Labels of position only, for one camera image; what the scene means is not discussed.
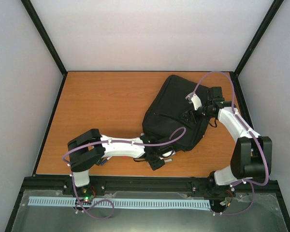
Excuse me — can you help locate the black student backpack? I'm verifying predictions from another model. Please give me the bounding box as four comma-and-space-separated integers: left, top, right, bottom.
142, 75, 208, 151

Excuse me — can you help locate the blue white marker pen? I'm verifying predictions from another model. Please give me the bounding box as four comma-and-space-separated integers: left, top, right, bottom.
100, 157, 112, 166

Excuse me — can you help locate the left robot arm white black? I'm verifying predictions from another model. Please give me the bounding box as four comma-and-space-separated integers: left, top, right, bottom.
63, 129, 180, 195

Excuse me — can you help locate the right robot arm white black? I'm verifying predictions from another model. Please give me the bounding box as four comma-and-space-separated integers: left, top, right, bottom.
185, 87, 272, 188

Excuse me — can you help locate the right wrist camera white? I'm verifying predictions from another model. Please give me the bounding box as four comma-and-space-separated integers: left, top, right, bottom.
185, 92, 202, 111

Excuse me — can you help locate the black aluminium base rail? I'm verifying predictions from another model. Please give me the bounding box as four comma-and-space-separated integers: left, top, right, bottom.
21, 175, 281, 201

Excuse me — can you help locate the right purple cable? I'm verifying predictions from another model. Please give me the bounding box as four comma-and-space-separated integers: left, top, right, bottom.
190, 71, 270, 216

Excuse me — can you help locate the light blue cable duct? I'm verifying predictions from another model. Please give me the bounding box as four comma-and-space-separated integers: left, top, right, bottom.
28, 196, 211, 210

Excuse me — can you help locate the right black frame post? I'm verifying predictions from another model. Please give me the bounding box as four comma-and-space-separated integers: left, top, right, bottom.
233, 0, 285, 76

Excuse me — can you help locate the black frame post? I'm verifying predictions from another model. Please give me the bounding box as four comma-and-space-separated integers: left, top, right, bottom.
21, 0, 68, 77
233, 0, 285, 76

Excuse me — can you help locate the left black frame post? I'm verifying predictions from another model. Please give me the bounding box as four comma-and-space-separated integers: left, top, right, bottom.
21, 0, 68, 77

